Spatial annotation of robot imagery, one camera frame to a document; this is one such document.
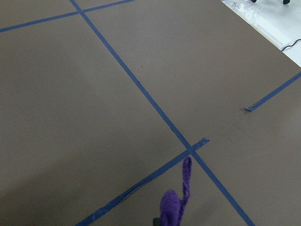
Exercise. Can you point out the clear plastic bag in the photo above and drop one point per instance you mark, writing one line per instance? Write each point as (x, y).
(279, 21)

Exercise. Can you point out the purple towel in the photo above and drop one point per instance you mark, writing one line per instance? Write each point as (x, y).
(171, 206)

